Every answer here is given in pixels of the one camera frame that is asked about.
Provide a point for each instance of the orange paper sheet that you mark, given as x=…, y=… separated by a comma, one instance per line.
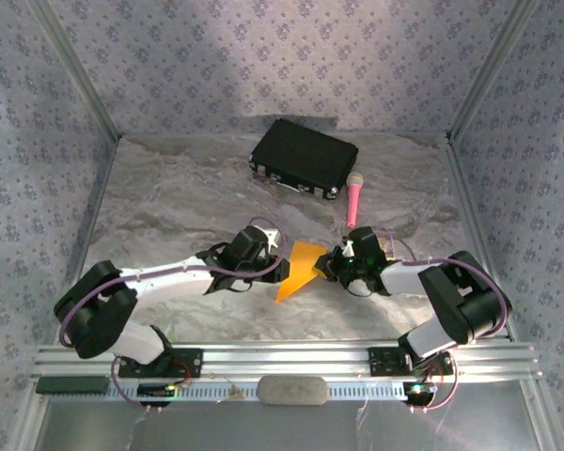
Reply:
x=303, y=268

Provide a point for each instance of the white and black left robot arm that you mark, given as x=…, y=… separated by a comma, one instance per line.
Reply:
x=169, y=282

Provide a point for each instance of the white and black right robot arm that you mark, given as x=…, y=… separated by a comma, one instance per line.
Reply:
x=404, y=279

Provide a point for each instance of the pink toy microphone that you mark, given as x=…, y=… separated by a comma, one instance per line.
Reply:
x=355, y=197

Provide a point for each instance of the black hard case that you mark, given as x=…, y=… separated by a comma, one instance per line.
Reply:
x=303, y=155

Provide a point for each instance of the grey oval pad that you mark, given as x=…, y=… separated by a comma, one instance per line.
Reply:
x=291, y=391

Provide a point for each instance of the right circuit board with LED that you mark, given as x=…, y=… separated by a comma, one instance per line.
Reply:
x=418, y=390

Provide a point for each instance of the circuit board with led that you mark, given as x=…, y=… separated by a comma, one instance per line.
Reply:
x=418, y=390
x=155, y=391

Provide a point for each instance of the left circuit board with LED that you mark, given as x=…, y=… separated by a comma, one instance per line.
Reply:
x=155, y=391

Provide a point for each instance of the black flat bar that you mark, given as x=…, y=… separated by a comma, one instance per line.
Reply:
x=70, y=385

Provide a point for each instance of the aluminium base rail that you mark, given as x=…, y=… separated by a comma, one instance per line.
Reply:
x=286, y=359

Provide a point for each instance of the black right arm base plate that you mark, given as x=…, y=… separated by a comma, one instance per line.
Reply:
x=380, y=362

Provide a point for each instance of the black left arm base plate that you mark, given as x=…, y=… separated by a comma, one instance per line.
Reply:
x=192, y=362

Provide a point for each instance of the aluminium table edge rail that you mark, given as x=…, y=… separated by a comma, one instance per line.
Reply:
x=471, y=211
x=88, y=235

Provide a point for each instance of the aluminium corner post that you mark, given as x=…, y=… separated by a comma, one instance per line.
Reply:
x=77, y=70
x=491, y=70

